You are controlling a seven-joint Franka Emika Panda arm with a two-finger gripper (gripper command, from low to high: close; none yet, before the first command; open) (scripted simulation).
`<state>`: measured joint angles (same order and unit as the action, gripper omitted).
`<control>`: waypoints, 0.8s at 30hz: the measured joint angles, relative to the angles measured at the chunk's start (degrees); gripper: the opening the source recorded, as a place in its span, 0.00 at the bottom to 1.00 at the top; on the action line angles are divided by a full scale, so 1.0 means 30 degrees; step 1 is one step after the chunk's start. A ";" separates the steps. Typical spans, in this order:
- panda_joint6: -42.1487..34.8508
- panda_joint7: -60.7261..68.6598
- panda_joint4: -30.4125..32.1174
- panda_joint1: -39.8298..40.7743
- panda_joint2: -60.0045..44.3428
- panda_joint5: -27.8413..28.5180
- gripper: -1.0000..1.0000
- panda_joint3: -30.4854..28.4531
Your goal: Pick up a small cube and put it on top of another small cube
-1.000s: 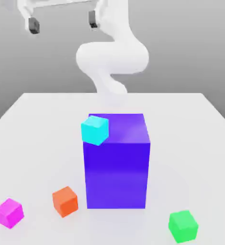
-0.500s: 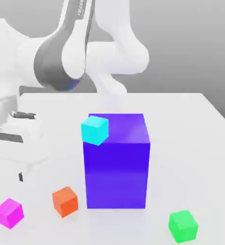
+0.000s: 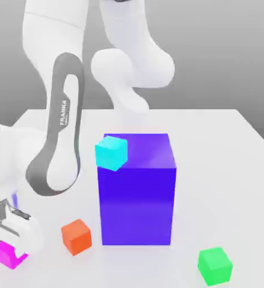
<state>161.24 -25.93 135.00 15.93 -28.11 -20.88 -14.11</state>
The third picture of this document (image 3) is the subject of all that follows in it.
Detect small cyan cube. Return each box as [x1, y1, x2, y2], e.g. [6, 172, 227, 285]
[94, 135, 129, 172]

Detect small orange cube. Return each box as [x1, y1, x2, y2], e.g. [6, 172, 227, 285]
[61, 218, 93, 257]

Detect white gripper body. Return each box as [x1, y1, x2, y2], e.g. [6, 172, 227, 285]
[0, 215, 45, 255]

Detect large blue box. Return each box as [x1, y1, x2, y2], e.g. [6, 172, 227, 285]
[97, 133, 177, 246]

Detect small green cube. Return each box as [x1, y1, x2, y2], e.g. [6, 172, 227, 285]
[197, 246, 234, 287]

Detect small magenta cube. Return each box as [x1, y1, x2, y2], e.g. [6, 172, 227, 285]
[0, 240, 29, 271]

